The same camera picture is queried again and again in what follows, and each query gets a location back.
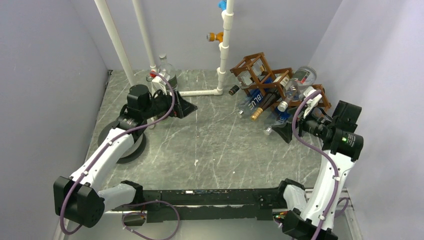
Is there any white pvc pipe frame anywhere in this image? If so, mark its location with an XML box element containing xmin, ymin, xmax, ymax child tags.
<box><xmin>132</xmin><ymin>0</ymin><xmax>235</xmax><ymax>97</ymax></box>

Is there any blue labelled clear bottle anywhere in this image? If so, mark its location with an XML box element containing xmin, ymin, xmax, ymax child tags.
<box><xmin>237</xmin><ymin>89</ymin><xmax>264</xmax><ymax>118</ymax></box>

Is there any orange valve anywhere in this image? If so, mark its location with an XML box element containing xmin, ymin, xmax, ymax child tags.
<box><xmin>206</xmin><ymin>32</ymin><xmax>224</xmax><ymax>43</ymax></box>

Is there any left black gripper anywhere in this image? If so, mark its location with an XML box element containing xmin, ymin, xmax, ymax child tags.
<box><xmin>142</xmin><ymin>86</ymin><xmax>197</xmax><ymax>119</ymax></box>

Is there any standing clear empty bottle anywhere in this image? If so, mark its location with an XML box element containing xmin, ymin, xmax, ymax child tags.
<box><xmin>145</xmin><ymin>73</ymin><xmax>158</xmax><ymax>98</ymax></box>

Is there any slanted white pvc pipe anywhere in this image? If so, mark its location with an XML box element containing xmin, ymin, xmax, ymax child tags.
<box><xmin>94</xmin><ymin>0</ymin><xmax>136</xmax><ymax>86</ymax></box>

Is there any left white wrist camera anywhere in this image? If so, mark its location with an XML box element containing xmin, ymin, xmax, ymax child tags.
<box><xmin>150</xmin><ymin>72</ymin><xmax>171</xmax><ymax>95</ymax></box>

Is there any aluminium frame rail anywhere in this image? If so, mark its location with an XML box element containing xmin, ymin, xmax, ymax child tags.
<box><xmin>52</xmin><ymin>188</ymin><xmax>362</xmax><ymax>240</ymax></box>

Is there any clear bottle red green label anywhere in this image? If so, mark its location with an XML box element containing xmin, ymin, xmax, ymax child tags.
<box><xmin>159</xmin><ymin>53</ymin><xmax>178</xmax><ymax>90</ymax></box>

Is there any clear bottle dark label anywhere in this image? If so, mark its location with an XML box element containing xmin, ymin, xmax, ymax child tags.
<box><xmin>277</xmin><ymin>66</ymin><xmax>317</xmax><ymax>112</ymax></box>

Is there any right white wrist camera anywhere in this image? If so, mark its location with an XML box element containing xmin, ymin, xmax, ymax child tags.
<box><xmin>303</xmin><ymin>86</ymin><xmax>323</xmax><ymax>118</ymax></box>

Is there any brown wooden wine rack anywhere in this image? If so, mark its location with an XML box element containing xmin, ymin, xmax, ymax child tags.
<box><xmin>229</xmin><ymin>51</ymin><xmax>332</xmax><ymax>125</ymax></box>

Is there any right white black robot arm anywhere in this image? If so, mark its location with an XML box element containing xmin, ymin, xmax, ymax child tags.
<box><xmin>274</xmin><ymin>100</ymin><xmax>364</xmax><ymax>240</ymax></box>

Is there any blue valve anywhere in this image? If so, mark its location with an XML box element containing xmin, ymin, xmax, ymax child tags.
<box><xmin>218</xmin><ymin>0</ymin><xmax>227</xmax><ymax>11</ymax></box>

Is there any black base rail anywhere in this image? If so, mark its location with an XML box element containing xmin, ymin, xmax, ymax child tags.
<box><xmin>114</xmin><ymin>178</ymin><xmax>294</xmax><ymax>223</ymax></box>

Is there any lower blue clear bottle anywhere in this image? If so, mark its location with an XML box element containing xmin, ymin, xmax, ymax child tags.
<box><xmin>263</xmin><ymin>109</ymin><xmax>291</xmax><ymax>136</ymax></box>

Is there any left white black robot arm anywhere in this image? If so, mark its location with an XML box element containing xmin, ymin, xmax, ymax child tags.
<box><xmin>53</xmin><ymin>84</ymin><xmax>198</xmax><ymax>228</ymax></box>

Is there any dark bottle gold cap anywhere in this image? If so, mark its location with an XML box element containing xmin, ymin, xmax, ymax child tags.
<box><xmin>250</xmin><ymin>92</ymin><xmax>281</xmax><ymax>121</ymax></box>

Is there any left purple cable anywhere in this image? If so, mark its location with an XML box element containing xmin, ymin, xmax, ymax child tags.
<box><xmin>58</xmin><ymin>72</ymin><xmax>181</xmax><ymax>240</ymax></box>

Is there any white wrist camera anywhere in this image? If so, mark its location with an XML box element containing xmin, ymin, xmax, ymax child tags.
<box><xmin>150</xmin><ymin>72</ymin><xmax>171</xmax><ymax>95</ymax></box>
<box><xmin>303</xmin><ymin>86</ymin><xmax>323</xmax><ymax>118</ymax></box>

